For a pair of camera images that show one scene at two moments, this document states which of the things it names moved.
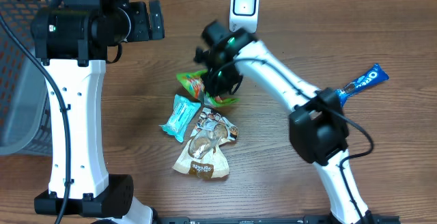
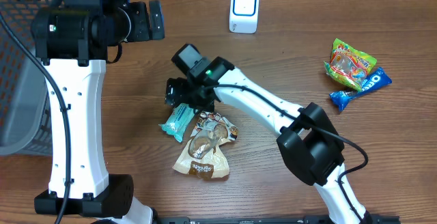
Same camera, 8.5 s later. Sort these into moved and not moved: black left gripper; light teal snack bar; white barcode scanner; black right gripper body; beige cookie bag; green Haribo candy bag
Moved: black right gripper body; green Haribo candy bag
Not moved: light teal snack bar; black left gripper; white barcode scanner; beige cookie bag
